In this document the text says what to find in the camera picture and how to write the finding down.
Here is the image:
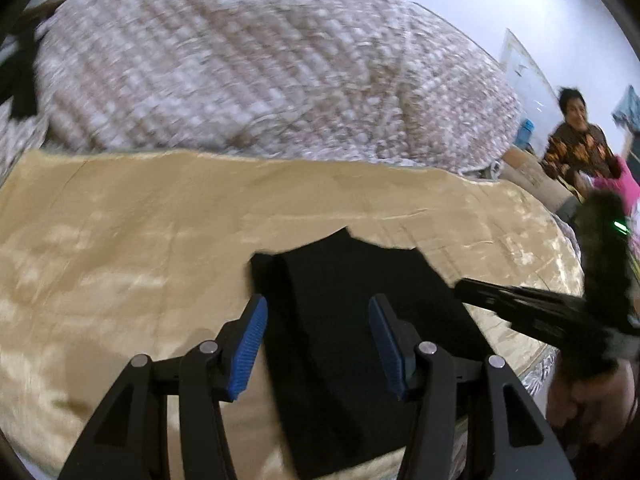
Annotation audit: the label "pink garment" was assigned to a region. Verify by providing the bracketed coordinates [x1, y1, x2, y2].
[592, 155, 640, 211]

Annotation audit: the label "quilted patterned blanket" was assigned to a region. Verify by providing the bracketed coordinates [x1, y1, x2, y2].
[0, 0, 523, 176]

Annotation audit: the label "white door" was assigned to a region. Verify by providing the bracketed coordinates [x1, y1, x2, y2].
[500, 27, 558, 153]

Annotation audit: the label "dark cloth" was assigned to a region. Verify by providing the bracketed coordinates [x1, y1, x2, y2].
[0, 22, 40, 121]

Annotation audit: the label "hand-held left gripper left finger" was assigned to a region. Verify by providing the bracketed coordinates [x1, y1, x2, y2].
[57, 294, 268, 480]

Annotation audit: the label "person's right hand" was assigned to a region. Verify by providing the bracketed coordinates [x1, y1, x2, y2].
[546, 357, 640, 450]

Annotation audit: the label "blue cloth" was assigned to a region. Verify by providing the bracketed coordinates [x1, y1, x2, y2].
[612, 85, 640, 133]

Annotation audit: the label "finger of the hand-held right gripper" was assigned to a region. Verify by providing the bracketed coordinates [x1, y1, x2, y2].
[454, 277, 601, 355]

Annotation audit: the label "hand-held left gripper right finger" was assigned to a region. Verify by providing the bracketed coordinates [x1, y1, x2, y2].
[367, 294, 576, 480]

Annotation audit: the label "cardboard box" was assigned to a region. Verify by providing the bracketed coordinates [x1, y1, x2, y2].
[500, 147, 581, 211]

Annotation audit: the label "black pants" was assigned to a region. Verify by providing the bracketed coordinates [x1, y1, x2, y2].
[249, 226, 496, 480]

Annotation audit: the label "beige satin blanket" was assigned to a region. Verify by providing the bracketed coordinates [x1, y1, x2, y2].
[0, 150, 586, 480]

